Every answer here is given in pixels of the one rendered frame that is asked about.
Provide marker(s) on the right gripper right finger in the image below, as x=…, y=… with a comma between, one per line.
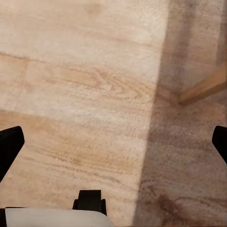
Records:
x=219, y=140

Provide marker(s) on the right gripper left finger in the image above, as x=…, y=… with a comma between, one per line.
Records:
x=11, y=142

